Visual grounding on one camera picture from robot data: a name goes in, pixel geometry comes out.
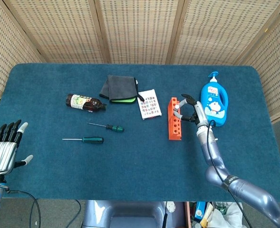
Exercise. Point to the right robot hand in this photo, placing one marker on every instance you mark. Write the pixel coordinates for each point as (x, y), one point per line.
(200, 114)

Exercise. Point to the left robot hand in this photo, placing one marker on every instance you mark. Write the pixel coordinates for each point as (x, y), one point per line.
(2, 156)

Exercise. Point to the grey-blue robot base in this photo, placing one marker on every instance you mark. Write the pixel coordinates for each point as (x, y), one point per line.
(130, 213)

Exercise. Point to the orange tool rack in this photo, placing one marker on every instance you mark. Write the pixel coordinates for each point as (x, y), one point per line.
(175, 130)

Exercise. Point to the green black striped screwdriver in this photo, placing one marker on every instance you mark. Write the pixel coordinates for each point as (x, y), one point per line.
(114, 128)

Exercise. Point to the green black thick-shaft screwdriver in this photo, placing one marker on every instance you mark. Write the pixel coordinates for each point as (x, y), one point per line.
(93, 139)

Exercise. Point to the blue pump detergent bottle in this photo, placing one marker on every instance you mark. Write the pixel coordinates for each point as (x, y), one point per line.
(213, 99)

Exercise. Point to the white patterned card box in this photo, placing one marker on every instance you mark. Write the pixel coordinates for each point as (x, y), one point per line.
(149, 105)

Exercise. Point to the blue carpet table mat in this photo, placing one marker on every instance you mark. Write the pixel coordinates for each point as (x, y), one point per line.
(135, 166)

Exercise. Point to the grey green microfibre cloth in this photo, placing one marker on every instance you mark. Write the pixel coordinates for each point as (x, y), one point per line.
(119, 89)

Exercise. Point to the brown drink bottle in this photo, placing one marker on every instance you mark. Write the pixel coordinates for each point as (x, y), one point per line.
(82, 102)

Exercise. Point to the small blue carton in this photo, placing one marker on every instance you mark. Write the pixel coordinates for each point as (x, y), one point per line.
(199, 211)

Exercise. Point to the white round disc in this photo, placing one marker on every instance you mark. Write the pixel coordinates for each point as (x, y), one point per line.
(171, 207)

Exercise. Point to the woven bamboo folding screen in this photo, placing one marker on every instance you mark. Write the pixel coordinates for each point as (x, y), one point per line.
(139, 31)

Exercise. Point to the white crumpled bag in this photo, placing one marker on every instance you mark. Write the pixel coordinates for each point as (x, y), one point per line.
(225, 217)

